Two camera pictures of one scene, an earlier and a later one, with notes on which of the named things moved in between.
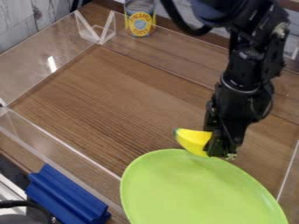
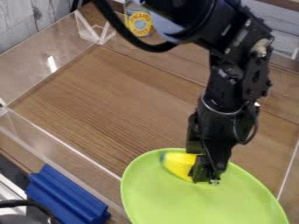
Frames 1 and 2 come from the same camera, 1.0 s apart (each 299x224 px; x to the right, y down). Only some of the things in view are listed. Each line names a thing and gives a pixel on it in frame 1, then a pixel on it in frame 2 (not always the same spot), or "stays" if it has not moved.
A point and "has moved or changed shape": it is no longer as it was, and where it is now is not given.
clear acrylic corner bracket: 88,32 stays
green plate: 175,186 stays
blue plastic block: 69,202 stays
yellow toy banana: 192,140 has moved or changed shape
